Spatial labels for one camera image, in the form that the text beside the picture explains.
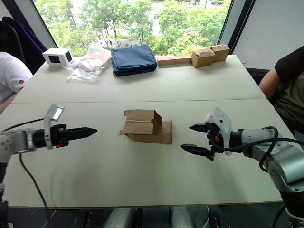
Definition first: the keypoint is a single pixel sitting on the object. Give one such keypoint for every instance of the closed brown cardboard box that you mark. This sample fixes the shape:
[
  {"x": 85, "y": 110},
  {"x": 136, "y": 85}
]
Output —
[
  {"x": 202, "y": 58},
  {"x": 222, "y": 53}
]

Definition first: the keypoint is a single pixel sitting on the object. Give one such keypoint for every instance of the person in dark shirt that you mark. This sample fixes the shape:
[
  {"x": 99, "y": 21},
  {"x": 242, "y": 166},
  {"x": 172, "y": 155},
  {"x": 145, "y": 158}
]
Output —
[{"x": 289, "y": 95}]

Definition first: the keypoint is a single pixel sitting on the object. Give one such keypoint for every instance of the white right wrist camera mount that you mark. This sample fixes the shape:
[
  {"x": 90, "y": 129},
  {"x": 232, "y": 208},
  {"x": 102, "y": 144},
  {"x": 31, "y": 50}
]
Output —
[{"x": 222, "y": 123}]

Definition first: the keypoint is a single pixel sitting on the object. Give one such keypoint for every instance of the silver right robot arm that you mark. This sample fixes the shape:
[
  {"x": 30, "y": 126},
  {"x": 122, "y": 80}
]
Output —
[{"x": 280, "y": 164}]

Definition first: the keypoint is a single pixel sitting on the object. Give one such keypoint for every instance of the clear plastic bag with cardboard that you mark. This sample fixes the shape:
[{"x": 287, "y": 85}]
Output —
[{"x": 88, "y": 66}]

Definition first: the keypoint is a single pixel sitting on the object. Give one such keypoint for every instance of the small open cardboard box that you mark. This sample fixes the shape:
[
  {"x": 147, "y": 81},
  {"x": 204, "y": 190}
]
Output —
[{"x": 142, "y": 126}]

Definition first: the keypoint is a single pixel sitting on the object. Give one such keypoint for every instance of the white box with black windows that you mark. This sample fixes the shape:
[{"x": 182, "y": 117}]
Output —
[{"x": 57, "y": 58}]

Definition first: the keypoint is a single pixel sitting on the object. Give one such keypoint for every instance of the black chair with dark jacket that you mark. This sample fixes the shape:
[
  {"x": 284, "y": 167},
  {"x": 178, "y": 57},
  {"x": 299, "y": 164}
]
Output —
[{"x": 21, "y": 40}]

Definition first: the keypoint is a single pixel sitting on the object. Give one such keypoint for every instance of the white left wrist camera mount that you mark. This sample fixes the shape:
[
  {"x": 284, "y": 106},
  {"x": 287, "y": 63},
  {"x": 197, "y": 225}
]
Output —
[{"x": 48, "y": 123}]

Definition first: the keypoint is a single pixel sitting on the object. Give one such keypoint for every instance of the flat folded cardboard strip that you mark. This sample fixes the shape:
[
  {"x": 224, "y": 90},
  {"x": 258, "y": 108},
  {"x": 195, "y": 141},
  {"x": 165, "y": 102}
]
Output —
[{"x": 173, "y": 60}]

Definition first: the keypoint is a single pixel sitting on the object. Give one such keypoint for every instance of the grey rounded shape under table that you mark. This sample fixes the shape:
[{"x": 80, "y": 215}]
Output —
[
  {"x": 184, "y": 218},
  {"x": 121, "y": 218}
]

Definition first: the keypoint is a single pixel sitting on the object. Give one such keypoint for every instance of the navy blue fabric pouch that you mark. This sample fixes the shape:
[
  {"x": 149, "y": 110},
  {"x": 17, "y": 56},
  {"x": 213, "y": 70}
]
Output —
[{"x": 133, "y": 60}]

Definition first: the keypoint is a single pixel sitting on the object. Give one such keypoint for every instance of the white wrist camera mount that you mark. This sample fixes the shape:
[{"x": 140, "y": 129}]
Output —
[
  {"x": 222, "y": 123},
  {"x": 48, "y": 123}
]

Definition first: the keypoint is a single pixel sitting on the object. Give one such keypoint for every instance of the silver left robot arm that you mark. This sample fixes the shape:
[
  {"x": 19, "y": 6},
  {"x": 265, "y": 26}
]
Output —
[{"x": 16, "y": 141}]

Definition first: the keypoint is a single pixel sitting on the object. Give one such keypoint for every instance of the dark window frame post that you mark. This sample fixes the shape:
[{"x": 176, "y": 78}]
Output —
[
  {"x": 234, "y": 21},
  {"x": 45, "y": 26}
]

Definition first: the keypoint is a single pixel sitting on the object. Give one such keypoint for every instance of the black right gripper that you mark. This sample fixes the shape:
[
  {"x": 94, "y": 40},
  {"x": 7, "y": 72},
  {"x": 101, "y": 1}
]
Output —
[{"x": 215, "y": 140}]

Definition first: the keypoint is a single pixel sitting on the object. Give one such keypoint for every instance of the person in white shirt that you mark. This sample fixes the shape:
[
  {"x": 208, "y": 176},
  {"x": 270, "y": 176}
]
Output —
[{"x": 10, "y": 73}]

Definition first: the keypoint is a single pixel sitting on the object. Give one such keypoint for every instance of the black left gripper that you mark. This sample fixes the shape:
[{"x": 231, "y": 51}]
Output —
[{"x": 59, "y": 135}]

